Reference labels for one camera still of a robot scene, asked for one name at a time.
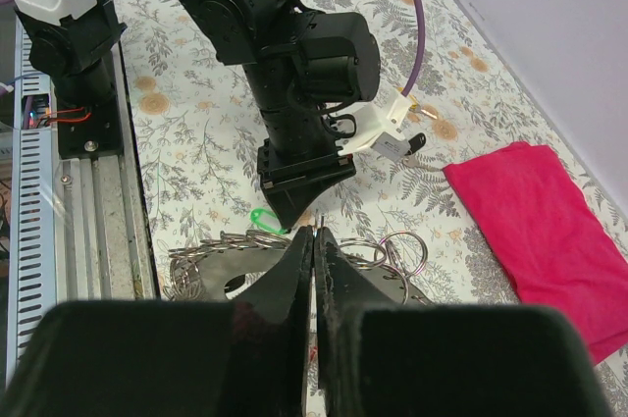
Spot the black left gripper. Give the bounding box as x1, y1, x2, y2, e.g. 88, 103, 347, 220
257, 139, 356, 230

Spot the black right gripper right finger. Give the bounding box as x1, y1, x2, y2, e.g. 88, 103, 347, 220
313, 229, 611, 416

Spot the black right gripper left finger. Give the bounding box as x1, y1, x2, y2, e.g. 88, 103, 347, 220
0, 226, 315, 417

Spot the green tag key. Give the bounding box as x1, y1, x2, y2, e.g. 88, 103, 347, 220
250, 208, 289, 235

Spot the grey disc with key rings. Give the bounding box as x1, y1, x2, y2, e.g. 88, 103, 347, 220
166, 230, 433, 306

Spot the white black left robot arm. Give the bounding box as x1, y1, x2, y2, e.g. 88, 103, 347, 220
14, 0, 381, 229

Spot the black tag key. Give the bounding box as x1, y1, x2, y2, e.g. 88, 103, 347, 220
401, 132, 443, 173

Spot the yellow tag key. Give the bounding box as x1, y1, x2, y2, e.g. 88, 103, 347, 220
410, 104, 439, 120

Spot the red folded cloth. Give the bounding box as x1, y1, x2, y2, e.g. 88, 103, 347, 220
444, 141, 627, 363

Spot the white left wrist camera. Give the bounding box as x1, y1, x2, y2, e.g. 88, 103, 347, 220
339, 88, 413, 162

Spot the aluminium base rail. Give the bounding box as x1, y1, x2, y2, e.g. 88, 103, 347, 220
51, 44, 159, 302

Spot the white slotted cable duct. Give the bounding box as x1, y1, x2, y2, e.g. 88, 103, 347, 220
6, 23, 58, 375

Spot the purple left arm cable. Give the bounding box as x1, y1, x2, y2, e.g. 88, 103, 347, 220
382, 0, 426, 97

